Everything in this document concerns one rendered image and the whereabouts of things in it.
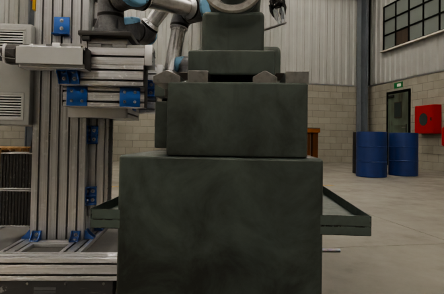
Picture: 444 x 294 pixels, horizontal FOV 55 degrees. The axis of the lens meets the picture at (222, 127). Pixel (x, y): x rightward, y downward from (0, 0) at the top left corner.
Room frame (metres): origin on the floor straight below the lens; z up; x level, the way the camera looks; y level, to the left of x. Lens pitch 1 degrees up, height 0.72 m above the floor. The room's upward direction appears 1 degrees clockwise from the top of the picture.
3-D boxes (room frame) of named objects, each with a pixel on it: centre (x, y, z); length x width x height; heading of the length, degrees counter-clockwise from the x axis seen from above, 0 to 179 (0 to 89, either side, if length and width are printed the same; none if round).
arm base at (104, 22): (1.88, 0.51, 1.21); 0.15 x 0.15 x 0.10
